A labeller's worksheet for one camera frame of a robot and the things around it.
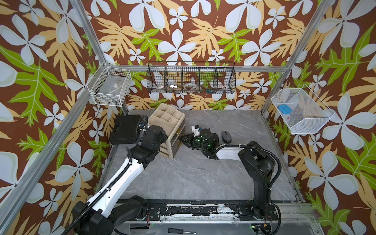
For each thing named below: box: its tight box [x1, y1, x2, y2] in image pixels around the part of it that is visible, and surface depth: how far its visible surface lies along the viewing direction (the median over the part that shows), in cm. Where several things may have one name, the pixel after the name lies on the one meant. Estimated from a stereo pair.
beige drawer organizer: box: [148, 102, 186, 160], surface depth 84 cm
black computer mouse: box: [221, 130, 232, 144], surface depth 103 cm
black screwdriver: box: [167, 227, 197, 235], surface depth 70 cm
